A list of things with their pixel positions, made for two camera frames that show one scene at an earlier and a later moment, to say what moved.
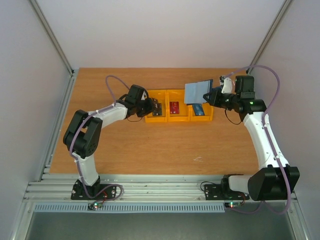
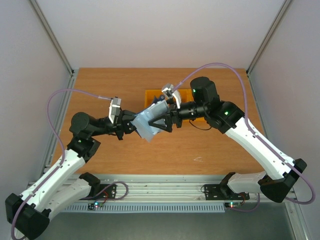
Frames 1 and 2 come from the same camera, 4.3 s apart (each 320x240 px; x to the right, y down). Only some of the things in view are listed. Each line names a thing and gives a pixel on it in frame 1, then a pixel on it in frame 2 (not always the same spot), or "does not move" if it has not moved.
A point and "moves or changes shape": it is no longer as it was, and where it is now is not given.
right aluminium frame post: [283, 9] does not move
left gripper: [151, 108] → [123, 122]
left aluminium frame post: [50, 34] does not move
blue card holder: [194, 92] moves or changes shape
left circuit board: [94, 205] does not move
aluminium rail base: [136, 188] does not move
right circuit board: [232, 204] does not move
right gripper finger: [210, 97] → [168, 122]
